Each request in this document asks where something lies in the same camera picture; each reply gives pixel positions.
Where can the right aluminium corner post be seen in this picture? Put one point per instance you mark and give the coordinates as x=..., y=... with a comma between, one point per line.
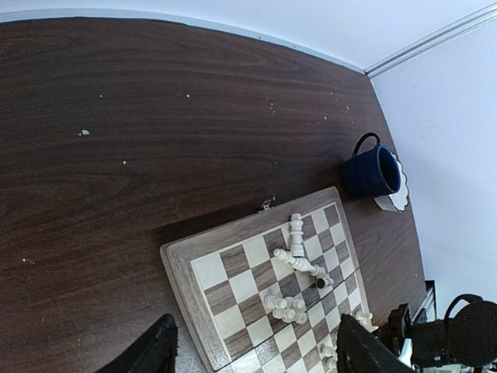
x=446, y=34

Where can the lying white queen piece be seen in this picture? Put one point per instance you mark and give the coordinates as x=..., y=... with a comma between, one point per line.
x=296, y=234

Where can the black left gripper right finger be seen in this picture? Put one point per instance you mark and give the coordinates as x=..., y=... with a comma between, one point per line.
x=359, y=351

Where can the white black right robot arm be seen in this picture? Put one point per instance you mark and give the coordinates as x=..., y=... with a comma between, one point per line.
x=466, y=335

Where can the cluster pawn four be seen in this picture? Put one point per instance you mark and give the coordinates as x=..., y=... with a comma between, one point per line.
x=300, y=318

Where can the lying white king piece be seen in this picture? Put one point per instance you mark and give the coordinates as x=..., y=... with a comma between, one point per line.
x=302, y=264

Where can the white pawn cluster piece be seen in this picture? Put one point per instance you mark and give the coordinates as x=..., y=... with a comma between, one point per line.
x=273, y=302

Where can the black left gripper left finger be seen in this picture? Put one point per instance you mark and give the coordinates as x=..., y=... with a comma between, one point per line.
x=153, y=351

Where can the cluster pawn three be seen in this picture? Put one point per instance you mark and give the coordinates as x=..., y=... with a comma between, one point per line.
x=287, y=315

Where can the wooden chess board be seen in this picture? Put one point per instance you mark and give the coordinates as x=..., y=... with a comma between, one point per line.
x=220, y=278

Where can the cluster pawn two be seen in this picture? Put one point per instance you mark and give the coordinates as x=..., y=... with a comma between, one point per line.
x=296, y=304

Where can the dark blue cup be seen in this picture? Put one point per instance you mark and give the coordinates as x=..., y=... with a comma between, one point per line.
x=373, y=173

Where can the white rook corner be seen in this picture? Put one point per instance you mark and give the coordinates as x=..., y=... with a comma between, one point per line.
x=364, y=319

